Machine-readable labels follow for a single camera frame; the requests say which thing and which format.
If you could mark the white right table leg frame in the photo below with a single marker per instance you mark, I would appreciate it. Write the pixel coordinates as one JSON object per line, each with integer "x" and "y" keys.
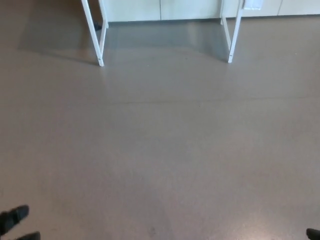
{"x": 232, "y": 47}

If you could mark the small black floor object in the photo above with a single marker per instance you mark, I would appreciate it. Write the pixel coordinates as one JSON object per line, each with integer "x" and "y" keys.
{"x": 97, "y": 26}

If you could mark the white hanging cloth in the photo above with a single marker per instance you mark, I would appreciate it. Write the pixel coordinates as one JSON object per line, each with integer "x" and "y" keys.
{"x": 252, "y": 4}

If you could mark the white table leg frame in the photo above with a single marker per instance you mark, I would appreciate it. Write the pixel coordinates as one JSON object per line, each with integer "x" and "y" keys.
{"x": 232, "y": 47}
{"x": 99, "y": 50}

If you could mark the white cabinet door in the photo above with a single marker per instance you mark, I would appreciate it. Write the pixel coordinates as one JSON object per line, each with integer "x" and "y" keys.
{"x": 132, "y": 10}
{"x": 190, "y": 8}
{"x": 300, "y": 6}

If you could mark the white left table leg frame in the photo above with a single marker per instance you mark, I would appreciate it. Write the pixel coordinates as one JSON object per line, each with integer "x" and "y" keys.
{"x": 99, "y": 50}

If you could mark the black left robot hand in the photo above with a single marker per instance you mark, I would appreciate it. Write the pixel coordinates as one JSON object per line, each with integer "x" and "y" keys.
{"x": 13, "y": 217}

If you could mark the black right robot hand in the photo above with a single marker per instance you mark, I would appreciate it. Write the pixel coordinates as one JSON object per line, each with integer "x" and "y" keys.
{"x": 313, "y": 235}

